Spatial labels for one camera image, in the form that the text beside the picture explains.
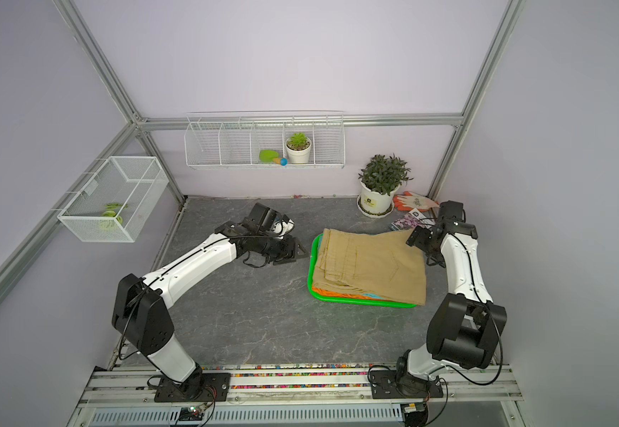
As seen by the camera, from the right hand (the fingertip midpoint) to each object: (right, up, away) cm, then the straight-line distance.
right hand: (423, 245), depth 86 cm
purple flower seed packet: (+6, +9, +26) cm, 28 cm away
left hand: (-39, -3, -7) cm, 39 cm away
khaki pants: (-14, -6, -1) cm, 15 cm away
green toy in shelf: (-54, +33, +15) cm, 65 cm away
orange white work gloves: (+6, +17, +33) cm, 38 cm away
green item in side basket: (-93, +10, -11) cm, 94 cm away
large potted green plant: (-10, +24, +16) cm, 31 cm away
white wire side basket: (-97, +14, -4) cm, 98 cm away
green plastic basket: (-18, -17, -6) cm, 25 cm away
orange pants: (-28, -15, -3) cm, 32 cm away
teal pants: (-17, -15, -6) cm, 23 cm away
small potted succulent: (-41, +34, +5) cm, 54 cm away
